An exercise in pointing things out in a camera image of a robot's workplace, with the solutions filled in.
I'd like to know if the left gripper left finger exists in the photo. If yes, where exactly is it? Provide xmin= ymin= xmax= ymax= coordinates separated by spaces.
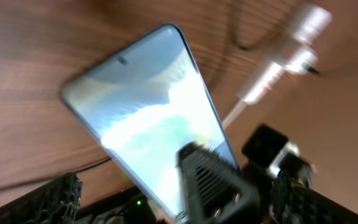
xmin=0 ymin=173 xmax=83 ymax=224

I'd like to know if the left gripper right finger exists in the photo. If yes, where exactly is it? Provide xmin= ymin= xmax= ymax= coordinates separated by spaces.
xmin=177 ymin=142 xmax=358 ymax=224

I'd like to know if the Samsung Galaxy smartphone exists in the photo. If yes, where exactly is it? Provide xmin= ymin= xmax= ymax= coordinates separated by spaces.
xmin=60 ymin=22 xmax=237 ymax=223

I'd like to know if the black USB charging cable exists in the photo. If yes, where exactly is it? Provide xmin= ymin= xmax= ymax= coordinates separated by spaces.
xmin=73 ymin=0 xmax=321 ymax=175

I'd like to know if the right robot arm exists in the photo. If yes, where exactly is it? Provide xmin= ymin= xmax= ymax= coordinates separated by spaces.
xmin=242 ymin=124 xmax=313 ymax=189

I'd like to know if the white charger plug adapter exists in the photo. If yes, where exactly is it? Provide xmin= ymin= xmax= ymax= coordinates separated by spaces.
xmin=284 ymin=46 xmax=318 ymax=75

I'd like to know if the white power strip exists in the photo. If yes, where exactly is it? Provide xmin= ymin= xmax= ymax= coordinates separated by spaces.
xmin=238 ymin=3 xmax=332 ymax=105

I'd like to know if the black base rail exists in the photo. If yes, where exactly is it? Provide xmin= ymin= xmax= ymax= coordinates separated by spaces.
xmin=74 ymin=187 xmax=167 ymax=224

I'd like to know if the white power strip cord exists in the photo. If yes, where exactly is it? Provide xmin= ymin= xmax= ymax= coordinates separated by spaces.
xmin=221 ymin=100 xmax=248 ymax=129

